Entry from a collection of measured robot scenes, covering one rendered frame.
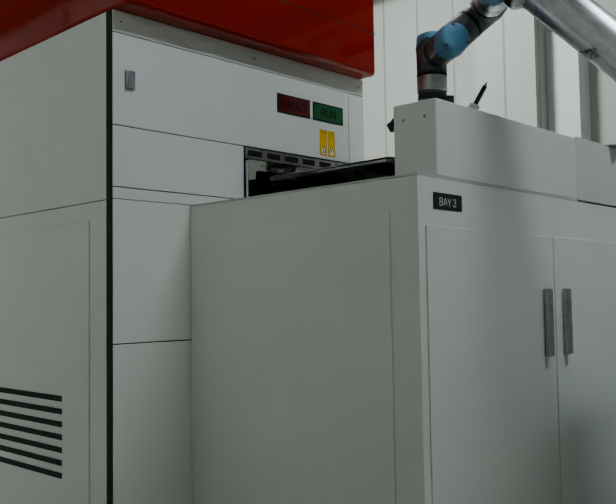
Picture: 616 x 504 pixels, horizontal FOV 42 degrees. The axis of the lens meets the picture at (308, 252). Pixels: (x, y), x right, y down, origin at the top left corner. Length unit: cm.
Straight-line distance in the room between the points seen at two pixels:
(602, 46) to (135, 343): 108
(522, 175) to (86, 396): 102
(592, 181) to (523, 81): 183
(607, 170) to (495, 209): 54
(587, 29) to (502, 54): 228
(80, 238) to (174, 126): 32
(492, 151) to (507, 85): 221
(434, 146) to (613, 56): 36
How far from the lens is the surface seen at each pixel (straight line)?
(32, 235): 199
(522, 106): 375
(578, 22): 159
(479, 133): 157
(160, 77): 183
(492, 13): 200
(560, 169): 185
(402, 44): 447
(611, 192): 208
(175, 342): 179
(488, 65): 388
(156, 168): 178
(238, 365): 169
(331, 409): 152
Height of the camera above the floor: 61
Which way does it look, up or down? 3 degrees up
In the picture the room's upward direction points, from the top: 1 degrees counter-clockwise
